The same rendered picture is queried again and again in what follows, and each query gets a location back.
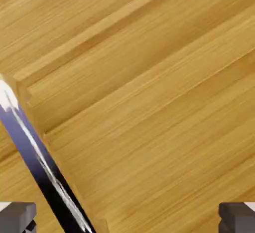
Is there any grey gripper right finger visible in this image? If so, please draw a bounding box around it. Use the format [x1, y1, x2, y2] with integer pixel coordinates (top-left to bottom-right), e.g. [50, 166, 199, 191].
[218, 202, 255, 233]

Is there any shiny curved metal handle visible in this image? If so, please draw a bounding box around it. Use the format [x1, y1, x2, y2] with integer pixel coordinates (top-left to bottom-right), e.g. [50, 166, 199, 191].
[0, 78, 97, 233]

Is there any light wood cabinet door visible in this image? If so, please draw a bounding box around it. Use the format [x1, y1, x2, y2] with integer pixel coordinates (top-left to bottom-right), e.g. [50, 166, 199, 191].
[0, 0, 255, 233]

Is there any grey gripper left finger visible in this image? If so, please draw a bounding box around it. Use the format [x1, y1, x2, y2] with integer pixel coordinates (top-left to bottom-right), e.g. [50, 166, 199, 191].
[0, 202, 37, 233]

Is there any light wood cabinet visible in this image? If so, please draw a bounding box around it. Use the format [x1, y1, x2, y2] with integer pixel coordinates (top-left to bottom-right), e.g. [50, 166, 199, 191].
[0, 0, 255, 233]

